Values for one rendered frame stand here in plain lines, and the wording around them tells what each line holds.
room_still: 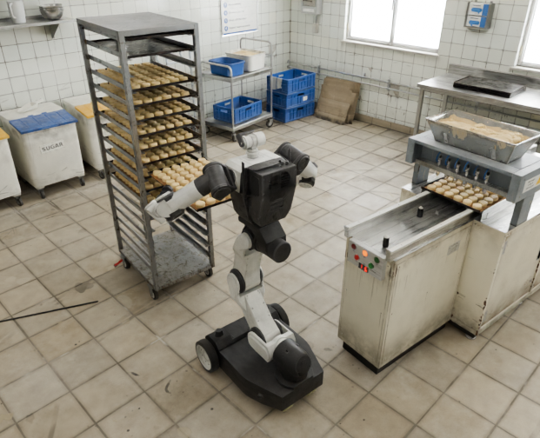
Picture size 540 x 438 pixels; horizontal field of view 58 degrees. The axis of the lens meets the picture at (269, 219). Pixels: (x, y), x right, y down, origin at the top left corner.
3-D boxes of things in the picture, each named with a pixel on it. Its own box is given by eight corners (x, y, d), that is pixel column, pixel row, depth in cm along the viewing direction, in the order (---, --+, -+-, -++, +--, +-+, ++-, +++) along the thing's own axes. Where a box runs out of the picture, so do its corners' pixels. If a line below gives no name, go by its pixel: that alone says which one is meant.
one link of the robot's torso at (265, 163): (306, 219, 241) (309, 151, 223) (250, 242, 223) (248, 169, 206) (270, 198, 261) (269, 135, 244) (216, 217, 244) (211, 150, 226)
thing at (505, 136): (452, 121, 304) (454, 111, 301) (536, 146, 267) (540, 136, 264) (425, 130, 290) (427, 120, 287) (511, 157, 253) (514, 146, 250)
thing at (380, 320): (407, 302, 344) (427, 189, 300) (449, 329, 320) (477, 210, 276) (335, 346, 307) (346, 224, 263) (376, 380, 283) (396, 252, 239)
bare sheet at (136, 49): (191, 49, 285) (191, 47, 284) (127, 59, 263) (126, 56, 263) (146, 36, 326) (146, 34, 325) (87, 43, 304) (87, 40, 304)
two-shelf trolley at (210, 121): (243, 117, 703) (241, 36, 647) (275, 126, 672) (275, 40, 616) (201, 134, 645) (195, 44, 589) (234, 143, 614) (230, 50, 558)
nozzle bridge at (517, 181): (432, 174, 332) (441, 126, 316) (536, 215, 283) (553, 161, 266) (400, 187, 315) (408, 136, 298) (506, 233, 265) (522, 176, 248)
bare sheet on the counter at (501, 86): (453, 82, 513) (454, 81, 512) (470, 76, 538) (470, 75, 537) (511, 93, 477) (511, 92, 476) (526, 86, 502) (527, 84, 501)
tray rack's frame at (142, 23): (216, 275, 367) (200, 23, 278) (155, 301, 339) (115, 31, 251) (176, 239, 411) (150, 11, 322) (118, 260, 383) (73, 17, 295)
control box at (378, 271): (351, 258, 269) (353, 236, 262) (384, 279, 253) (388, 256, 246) (346, 260, 267) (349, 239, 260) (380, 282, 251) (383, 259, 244)
